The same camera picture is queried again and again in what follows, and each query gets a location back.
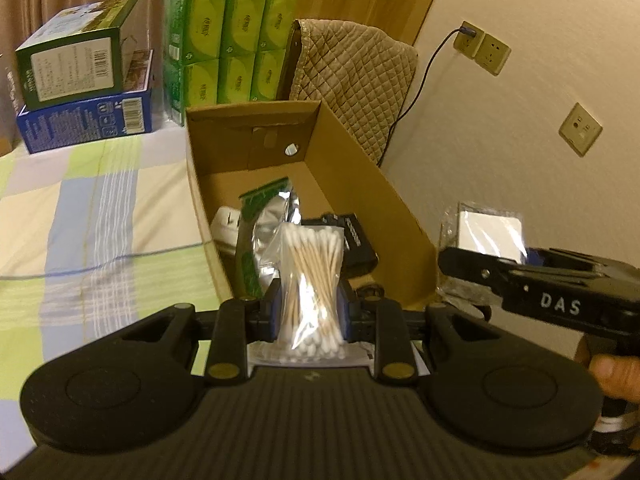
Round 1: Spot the dark wall charger cable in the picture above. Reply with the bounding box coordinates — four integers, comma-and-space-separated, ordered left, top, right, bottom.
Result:
377, 25, 481, 166

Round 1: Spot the empty wall outlet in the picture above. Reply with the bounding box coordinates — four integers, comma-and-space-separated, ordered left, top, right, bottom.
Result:
475, 34, 512, 77

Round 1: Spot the stack of green tissue packs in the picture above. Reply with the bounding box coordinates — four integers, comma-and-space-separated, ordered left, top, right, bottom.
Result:
162, 0, 300, 126

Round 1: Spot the silver foil bag green label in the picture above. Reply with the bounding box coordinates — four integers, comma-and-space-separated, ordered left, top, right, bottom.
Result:
237, 177, 302, 301

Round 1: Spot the checkered tablecloth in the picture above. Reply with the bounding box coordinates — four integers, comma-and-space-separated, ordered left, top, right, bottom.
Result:
0, 125, 236, 396

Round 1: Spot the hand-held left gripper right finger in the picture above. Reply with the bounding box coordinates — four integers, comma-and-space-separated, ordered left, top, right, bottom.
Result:
335, 280, 506, 386

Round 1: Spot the green box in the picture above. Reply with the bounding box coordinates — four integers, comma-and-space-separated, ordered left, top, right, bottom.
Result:
14, 0, 141, 111

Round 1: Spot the cotton swab bag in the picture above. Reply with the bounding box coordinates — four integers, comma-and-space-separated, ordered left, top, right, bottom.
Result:
247, 222, 371, 366

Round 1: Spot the black shaver box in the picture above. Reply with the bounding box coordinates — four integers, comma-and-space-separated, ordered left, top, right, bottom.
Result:
305, 212, 379, 278

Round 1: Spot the quilted chair cover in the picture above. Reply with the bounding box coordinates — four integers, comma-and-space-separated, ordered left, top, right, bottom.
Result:
287, 19, 420, 166

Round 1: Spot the blue box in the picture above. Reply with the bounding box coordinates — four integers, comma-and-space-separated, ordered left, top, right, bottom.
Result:
15, 50, 155, 155

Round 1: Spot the single wall socket plate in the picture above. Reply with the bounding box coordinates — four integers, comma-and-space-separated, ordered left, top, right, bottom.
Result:
558, 102, 603, 157

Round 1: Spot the white charger block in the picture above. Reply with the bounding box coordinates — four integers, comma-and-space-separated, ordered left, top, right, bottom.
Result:
210, 205, 243, 257

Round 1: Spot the person's right hand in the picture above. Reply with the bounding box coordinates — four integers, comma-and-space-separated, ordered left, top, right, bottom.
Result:
574, 335, 640, 402

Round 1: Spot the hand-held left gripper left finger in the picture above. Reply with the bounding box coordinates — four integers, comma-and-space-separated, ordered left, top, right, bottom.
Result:
117, 277, 282, 386

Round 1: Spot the wall outlet with plug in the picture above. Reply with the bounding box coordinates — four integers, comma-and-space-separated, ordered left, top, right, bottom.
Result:
452, 21, 485, 58

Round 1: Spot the brown cardboard box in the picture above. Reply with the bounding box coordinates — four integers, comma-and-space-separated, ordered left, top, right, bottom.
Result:
185, 100, 441, 308

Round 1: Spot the clear packet with white card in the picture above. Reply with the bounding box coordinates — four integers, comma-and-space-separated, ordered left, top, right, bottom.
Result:
435, 201, 528, 306

